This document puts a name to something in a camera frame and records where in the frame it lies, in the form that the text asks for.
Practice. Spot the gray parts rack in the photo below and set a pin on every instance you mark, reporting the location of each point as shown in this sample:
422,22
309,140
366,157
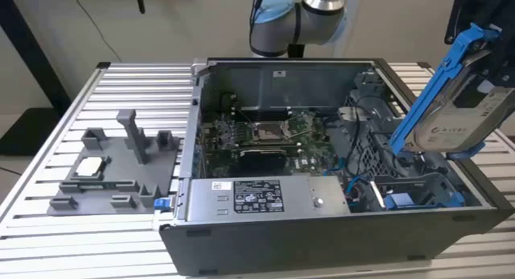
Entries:
120,173

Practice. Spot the blue case latch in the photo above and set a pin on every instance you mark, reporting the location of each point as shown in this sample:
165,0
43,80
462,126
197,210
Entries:
163,204

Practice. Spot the CPU socket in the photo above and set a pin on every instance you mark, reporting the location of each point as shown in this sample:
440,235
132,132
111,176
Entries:
265,131

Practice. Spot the metal locking lever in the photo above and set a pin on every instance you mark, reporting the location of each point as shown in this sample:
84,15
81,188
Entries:
245,115

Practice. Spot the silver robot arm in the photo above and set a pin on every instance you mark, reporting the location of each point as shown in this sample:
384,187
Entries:
277,29

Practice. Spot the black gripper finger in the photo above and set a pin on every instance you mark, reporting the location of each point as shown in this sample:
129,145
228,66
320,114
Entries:
472,92

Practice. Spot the RAM slot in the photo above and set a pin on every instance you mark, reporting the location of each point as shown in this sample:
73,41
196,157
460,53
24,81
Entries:
269,147
269,143

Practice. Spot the hard disk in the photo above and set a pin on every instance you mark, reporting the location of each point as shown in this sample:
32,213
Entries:
442,128

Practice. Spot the black antenna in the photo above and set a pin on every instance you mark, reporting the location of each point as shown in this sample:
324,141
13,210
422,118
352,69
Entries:
140,1

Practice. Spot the silver power supply unit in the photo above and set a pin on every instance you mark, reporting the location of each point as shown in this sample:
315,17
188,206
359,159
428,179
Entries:
208,200

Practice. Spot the black PC case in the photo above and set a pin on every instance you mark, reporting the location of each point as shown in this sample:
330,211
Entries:
281,246

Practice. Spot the silver CPU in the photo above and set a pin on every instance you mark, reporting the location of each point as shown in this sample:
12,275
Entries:
89,167

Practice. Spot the black heat sink block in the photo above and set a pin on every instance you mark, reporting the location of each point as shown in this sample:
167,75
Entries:
261,163

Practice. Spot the green motherboard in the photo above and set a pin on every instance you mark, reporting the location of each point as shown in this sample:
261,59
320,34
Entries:
305,158

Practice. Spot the gray disk bay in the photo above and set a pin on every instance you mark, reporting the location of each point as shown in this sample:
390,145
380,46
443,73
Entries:
402,181

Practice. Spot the blue plastic bay insert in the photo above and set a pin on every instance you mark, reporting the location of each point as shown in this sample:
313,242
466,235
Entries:
402,200

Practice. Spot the black monitor stand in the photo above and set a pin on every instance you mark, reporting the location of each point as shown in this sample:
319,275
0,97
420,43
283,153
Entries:
24,35

